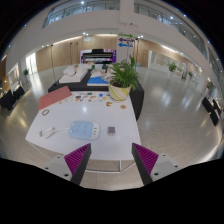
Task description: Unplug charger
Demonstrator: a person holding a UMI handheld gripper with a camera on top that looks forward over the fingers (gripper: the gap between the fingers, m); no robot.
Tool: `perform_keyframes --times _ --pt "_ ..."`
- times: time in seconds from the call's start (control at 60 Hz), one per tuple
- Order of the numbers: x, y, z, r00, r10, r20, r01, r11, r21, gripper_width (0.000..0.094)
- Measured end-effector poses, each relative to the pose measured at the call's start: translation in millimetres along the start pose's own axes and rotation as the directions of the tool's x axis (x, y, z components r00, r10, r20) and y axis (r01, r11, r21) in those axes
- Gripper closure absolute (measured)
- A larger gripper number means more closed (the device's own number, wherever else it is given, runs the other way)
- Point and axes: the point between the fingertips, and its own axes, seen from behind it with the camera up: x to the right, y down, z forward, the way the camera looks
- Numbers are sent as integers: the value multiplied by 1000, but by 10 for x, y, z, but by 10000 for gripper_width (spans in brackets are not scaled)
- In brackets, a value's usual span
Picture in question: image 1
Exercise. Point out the black display table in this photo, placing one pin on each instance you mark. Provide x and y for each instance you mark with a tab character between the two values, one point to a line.
138	100

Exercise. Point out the thin black pole stand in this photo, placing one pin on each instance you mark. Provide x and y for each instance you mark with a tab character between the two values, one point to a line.
77	51
71	53

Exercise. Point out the group of black chairs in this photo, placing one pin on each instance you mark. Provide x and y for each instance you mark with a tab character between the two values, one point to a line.
211	110
11	96

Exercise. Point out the model on blue base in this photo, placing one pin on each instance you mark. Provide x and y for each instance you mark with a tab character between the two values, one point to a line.
98	81

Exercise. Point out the background potted plant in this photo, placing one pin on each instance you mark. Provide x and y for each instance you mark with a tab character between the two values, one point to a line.
190	74
172	66
25	71

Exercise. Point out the brown c-shaped piece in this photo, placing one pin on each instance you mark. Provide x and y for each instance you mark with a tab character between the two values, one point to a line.
108	104

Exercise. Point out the glass balcony railing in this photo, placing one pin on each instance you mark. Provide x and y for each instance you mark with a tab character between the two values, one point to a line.
86	6

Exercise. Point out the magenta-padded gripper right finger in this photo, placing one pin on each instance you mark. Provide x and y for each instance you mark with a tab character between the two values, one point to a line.
146	160

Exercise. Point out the colourful small stickers spread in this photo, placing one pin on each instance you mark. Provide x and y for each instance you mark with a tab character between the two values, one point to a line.
90	97

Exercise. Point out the purple arrow sign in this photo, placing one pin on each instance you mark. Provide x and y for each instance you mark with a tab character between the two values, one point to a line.
126	40

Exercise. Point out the green arrow sign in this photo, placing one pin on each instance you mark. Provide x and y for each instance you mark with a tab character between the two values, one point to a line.
126	35

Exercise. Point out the blue arrow sign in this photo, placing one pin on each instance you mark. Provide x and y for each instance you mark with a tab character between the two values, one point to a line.
125	45

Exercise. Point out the white building model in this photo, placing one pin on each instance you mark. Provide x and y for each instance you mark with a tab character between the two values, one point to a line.
73	76

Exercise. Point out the orange-brown round disc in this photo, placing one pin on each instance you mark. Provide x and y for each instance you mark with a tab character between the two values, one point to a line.
123	107

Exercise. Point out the salmon red flat mat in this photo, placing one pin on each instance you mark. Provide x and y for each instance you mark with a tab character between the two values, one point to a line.
55	97

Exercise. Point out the ceiling spot lights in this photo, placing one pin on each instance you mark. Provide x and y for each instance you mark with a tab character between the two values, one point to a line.
82	2

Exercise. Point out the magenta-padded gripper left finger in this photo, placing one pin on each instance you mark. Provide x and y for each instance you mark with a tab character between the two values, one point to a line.
77	160

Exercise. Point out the black piano with purple screen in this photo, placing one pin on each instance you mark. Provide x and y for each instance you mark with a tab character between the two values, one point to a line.
98	56

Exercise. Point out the small grey charger block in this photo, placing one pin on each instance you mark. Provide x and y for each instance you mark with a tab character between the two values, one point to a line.
111	130

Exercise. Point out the potted plant in striped pot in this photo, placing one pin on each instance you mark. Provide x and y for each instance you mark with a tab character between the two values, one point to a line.
118	93

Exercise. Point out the tall black floor stand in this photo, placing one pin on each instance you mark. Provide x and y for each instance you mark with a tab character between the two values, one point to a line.
52	63

